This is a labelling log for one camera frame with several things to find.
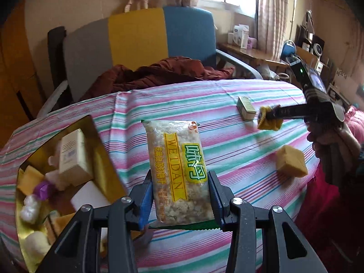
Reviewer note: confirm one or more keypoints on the grey yellow blue chair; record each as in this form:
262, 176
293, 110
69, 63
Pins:
134, 39

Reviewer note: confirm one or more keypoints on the yellow sponge block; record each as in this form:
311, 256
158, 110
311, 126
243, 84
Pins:
28, 179

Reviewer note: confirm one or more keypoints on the beige cosmetic box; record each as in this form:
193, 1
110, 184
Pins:
75, 163

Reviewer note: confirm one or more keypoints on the white foam block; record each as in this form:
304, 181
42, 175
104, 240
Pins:
89, 194

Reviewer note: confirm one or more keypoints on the yellow knitted smiley pouch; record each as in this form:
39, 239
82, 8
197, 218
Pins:
266, 120

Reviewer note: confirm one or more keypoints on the yellow sponge cloth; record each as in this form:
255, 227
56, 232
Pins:
54, 224

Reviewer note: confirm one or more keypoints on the red pink blanket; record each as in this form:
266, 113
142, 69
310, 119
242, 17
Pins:
331, 217

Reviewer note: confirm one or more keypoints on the rice cracker snack packet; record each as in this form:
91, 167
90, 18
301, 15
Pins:
179, 173

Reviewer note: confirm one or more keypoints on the person right hand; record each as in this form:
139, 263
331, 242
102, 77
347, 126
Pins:
349, 147

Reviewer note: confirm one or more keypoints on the blue bag on shelf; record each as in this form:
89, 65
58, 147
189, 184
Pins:
288, 49

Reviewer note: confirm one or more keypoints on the green tea box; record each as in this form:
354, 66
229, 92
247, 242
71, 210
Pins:
245, 108

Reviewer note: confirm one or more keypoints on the striped pink green bedsheet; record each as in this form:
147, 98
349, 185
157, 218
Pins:
243, 157

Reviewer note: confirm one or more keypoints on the gold metal tin box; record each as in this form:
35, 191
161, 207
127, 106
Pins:
70, 201

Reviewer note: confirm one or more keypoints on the cluttered shelf unit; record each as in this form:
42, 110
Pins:
342, 59

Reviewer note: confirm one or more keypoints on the pink hair roller clip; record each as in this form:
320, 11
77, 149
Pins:
53, 160

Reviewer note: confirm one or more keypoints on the black rolled mat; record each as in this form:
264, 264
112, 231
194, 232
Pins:
55, 40

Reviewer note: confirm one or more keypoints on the white boxes on desk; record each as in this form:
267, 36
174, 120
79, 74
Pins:
240, 37

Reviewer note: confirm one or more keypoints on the wooden wardrobe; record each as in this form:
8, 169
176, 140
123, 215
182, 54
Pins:
22, 95

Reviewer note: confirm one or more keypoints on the wooden side desk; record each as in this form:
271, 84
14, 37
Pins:
253, 57

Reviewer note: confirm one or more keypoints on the dark red jacket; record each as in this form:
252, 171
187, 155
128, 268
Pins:
172, 70

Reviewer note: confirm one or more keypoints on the cream cloth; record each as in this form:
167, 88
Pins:
37, 246

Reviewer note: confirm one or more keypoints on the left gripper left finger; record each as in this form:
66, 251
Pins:
77, 248

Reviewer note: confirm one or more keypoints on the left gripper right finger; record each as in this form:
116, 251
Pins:
285, 249

